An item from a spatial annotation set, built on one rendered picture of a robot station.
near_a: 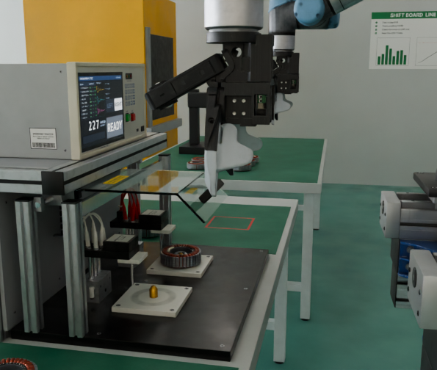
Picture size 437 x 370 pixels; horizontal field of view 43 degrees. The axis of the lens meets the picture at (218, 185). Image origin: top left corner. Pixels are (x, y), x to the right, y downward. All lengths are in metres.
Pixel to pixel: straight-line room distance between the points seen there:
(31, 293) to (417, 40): 5.76
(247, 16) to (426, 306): 0.53
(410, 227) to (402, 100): 5.16
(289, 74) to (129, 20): 3.47
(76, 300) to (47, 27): 4.25
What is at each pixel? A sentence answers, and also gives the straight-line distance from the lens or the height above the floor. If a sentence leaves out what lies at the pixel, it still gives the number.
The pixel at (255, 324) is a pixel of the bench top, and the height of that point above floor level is 0.75.
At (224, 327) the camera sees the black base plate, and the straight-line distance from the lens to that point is 1.22.
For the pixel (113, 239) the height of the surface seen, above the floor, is 0.92.
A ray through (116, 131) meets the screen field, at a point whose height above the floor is 1.16.
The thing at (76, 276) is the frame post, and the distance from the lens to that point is 1.16.
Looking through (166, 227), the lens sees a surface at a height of 0.88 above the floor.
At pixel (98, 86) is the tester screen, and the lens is 1.32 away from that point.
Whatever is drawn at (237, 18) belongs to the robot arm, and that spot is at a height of 1.37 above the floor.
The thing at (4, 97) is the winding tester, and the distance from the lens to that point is 1.30.
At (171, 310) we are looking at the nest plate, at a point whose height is 0.78.
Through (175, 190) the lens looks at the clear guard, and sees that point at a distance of 1.14.
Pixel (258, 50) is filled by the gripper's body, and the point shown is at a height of 1.33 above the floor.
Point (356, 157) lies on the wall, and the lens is 6.58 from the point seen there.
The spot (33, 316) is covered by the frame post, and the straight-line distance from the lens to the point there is 1.24.
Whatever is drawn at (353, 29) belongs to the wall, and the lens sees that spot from 6.51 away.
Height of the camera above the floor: 1.31
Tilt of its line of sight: 12 degrees down
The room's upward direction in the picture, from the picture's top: straight up
